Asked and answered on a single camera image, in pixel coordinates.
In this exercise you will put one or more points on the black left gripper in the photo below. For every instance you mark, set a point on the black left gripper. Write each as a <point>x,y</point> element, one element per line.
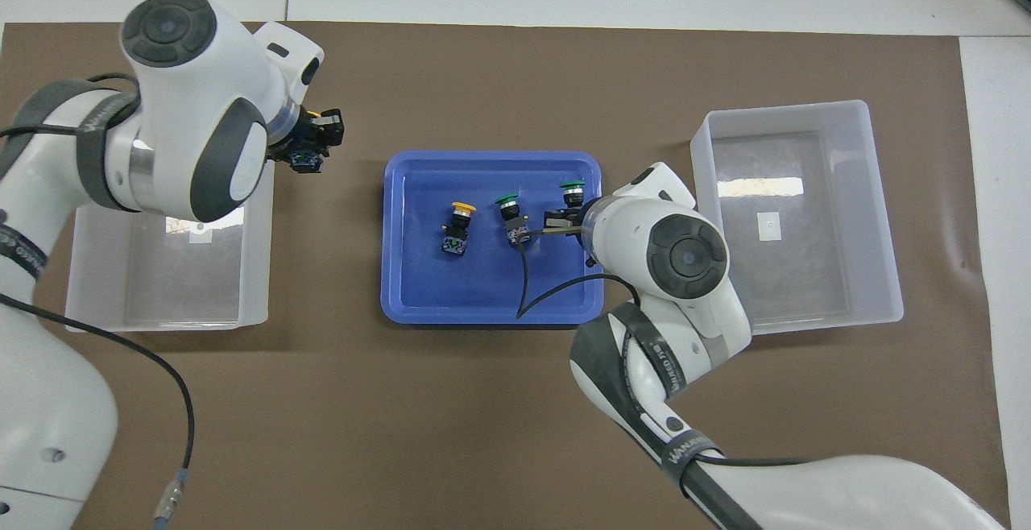
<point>302,137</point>

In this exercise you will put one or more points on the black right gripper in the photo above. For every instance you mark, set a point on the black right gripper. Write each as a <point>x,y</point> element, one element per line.
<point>578,220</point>

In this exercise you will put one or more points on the green push button switch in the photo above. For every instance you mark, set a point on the green push button switch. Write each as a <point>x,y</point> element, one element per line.
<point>573,187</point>
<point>512,220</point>

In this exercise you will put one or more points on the yellow push button switch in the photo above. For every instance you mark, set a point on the yellow push button switch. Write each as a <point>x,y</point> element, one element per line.
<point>459,228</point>
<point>308,163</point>

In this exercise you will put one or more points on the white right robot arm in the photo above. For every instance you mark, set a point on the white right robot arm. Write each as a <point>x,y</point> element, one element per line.
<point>685,256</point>

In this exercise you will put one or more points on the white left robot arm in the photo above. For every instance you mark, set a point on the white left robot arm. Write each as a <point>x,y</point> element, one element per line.
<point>185,79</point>

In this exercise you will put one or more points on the blue plastic tray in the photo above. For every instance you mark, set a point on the blue plastic tray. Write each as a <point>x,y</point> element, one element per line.
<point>451,288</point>

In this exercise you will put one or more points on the white square sticker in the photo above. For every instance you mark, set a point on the white square sticker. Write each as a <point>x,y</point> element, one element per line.
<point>200,237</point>
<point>771,225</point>

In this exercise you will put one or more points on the translucent white plastic box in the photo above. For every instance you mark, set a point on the translucent white plastic box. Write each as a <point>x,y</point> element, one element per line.
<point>185,288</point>
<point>821,272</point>

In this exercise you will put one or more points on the brown paper table mat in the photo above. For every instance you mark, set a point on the brown paper table mat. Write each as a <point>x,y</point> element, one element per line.
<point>403,417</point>

